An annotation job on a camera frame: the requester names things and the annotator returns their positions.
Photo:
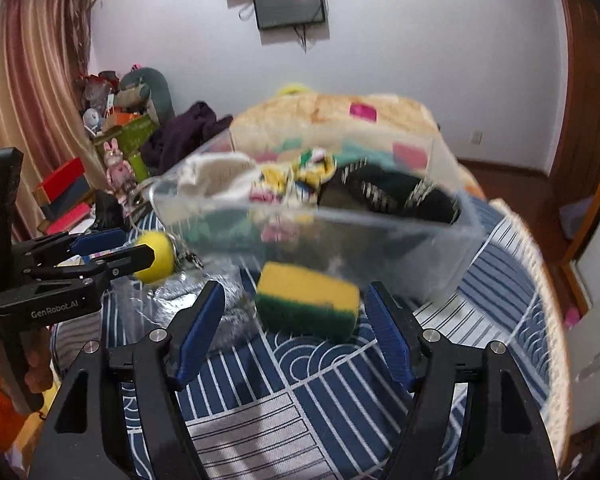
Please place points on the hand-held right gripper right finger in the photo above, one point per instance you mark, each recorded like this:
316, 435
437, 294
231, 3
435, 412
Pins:
389, 336

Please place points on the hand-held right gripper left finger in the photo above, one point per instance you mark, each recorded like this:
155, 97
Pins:
199, 331

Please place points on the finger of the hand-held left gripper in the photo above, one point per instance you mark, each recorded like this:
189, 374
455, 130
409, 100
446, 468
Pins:
130, 260
97, 241

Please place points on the yellow green sponge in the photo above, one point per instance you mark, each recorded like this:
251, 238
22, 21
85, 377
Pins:
305, 300

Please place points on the clear plastic bin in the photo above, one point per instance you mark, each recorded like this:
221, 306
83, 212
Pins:
380, 245

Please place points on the person's left hand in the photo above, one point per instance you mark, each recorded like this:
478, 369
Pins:
39, 365

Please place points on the red box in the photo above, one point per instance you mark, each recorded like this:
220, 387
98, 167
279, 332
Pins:
62, 180

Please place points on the pink rabbit figurine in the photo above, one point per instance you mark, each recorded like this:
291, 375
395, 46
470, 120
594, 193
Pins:
117, 167

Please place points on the blue patterned mat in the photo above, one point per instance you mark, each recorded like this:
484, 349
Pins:
300, 400

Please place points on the green box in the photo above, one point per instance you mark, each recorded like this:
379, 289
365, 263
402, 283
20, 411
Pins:
130, 135

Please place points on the white cloth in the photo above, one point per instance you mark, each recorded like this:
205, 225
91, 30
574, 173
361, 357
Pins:
215, 180

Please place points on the dark purple clothing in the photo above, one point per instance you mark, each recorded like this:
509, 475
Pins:
180, 135

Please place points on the black striped cloth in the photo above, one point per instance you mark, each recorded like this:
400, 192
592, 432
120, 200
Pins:
390, 190

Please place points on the green plush toy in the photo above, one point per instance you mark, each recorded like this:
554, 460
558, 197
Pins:
147, 87

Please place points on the striped curtain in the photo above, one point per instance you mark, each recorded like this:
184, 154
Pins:
25, 80

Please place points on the colourful patterned cloth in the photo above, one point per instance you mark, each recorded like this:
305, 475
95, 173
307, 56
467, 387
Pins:
295, 175

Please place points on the cream printed blanket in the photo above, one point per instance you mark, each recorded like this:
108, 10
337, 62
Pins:
330, 115

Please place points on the small wall monitor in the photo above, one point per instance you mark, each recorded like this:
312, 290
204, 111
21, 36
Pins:
289, 6

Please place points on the wooden door frame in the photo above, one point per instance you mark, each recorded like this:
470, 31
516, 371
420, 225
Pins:
587, 110

